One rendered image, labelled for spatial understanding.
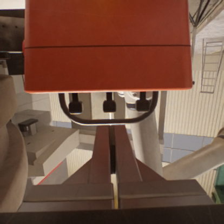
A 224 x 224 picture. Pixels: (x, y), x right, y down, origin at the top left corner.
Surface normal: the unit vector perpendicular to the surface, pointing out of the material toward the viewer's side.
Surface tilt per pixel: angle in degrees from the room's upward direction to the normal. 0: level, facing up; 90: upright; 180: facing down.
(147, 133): 89
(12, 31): 90
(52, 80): 97
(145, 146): 85
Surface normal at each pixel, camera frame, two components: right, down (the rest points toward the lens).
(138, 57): 0.03, 0.17
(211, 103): -0.30, 0.28
